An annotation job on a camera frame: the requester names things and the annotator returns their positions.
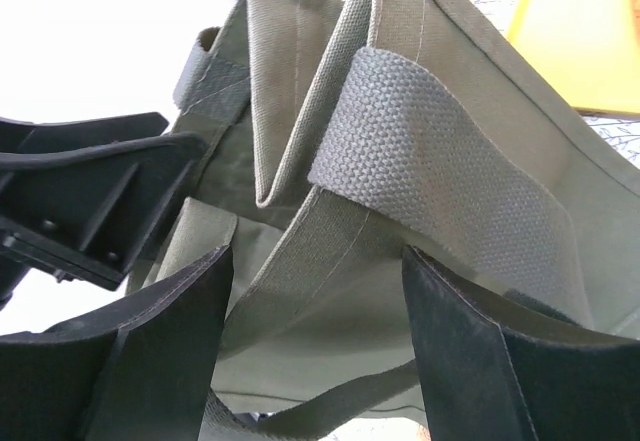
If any pale yellow flat tray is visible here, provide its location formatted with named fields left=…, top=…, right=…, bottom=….
left=506, top=0, right=639, bottom=116

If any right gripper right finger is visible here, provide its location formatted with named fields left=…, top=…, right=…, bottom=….
left=402, top=246, right=639, bottom=440

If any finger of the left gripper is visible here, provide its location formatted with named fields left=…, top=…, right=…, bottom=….
left=1, top=112, right=205, bottom=291

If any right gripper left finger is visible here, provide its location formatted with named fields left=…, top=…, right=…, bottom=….
left=1, top=247, right=233, bottom=440

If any olive green canvas bag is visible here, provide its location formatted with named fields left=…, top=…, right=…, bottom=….
left=133, top=0, right=639, bottom=440

